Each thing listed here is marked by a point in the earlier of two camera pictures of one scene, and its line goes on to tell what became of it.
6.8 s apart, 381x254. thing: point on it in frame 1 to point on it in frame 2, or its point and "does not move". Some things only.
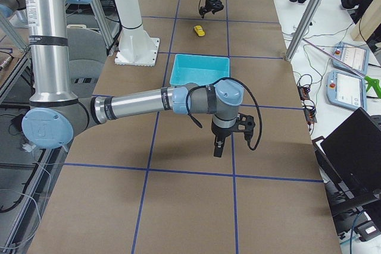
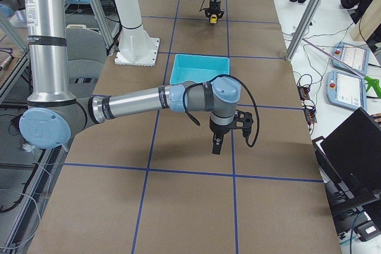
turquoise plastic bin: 199,69 does not move
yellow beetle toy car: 199,30 to 214,18
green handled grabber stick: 374,82 does not move
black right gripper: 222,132 does not move
